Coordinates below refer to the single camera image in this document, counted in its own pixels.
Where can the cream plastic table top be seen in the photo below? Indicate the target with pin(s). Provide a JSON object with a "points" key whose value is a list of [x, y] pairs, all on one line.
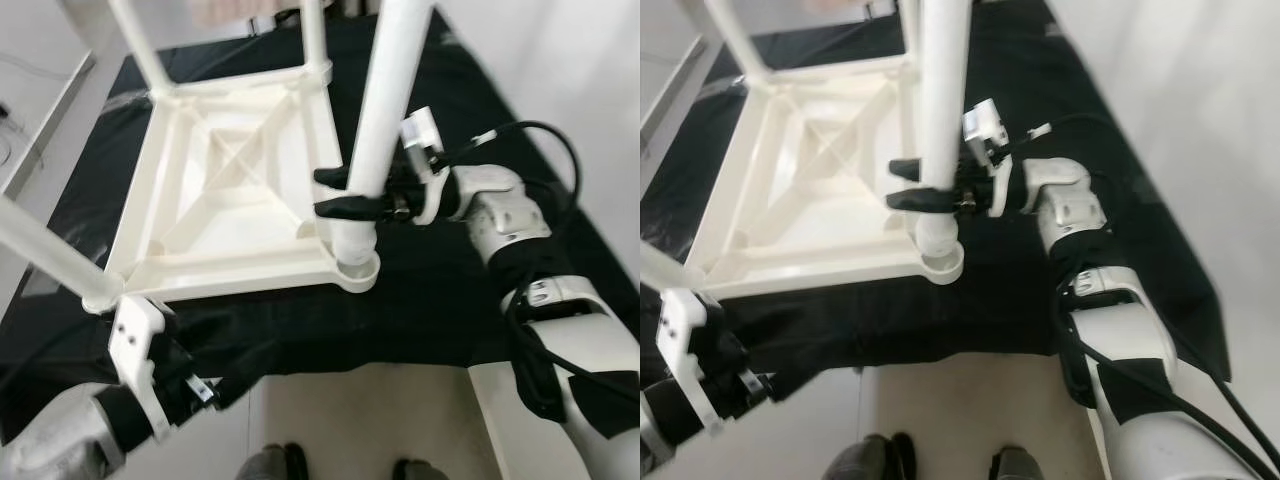
{"points": [[760, 240], [180, 250]]}

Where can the grey left robot foot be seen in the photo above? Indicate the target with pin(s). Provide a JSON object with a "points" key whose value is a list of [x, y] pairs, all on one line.
{"points": [[868, 458], [272, 463]]}

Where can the grey robot foot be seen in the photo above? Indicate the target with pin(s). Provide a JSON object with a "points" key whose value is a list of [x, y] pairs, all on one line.
{"points": [[1015, 465], [868, 458], [272, 463], [420, 470]]}

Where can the beige side table cloth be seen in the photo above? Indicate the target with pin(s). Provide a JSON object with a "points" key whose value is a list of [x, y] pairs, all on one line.
{"points": [[240, 10]]}

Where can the clear plastic bag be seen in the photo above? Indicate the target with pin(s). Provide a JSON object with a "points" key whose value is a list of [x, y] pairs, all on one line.
{"points": [[725, 85], [125, 95]]}

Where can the grey right robot foot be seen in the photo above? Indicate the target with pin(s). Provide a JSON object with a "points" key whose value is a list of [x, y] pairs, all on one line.
{"points": [[420, 470], [1015, 465]]}

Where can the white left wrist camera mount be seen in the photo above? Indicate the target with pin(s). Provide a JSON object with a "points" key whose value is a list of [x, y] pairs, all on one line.
{"points": [[135, 340], [680, 330]]}

